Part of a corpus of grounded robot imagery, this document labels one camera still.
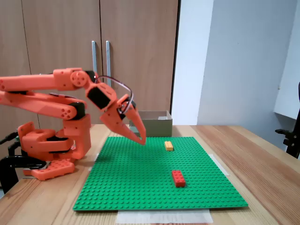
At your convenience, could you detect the red lego block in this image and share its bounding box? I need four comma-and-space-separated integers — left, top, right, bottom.
171, 170, 187, 188

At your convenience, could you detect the cardboard box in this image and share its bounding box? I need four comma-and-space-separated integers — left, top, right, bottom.
128, 110, 173, 138

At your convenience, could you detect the green lego baseplate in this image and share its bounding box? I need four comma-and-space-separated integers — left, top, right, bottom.
72, 136, 249, 211

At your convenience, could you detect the wooden cabinet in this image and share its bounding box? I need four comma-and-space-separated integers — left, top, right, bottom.
0, 0, 181, 132

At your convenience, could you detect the wide masking tape strip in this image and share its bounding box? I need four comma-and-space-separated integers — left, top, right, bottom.
116, 209, 214, 225

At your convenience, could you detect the black table clamp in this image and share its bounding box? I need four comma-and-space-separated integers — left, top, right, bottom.
0, 132, 47, 195

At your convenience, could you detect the black stand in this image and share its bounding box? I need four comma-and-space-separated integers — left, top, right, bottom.
275, 82, 300, 160

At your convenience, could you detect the gripper servo cable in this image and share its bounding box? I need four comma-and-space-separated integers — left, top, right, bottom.
94, 75, 135, 116

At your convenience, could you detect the metal cabinet handle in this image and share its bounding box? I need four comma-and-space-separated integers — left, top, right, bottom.
91, 40, 99, 74
105, 40, 112, 87

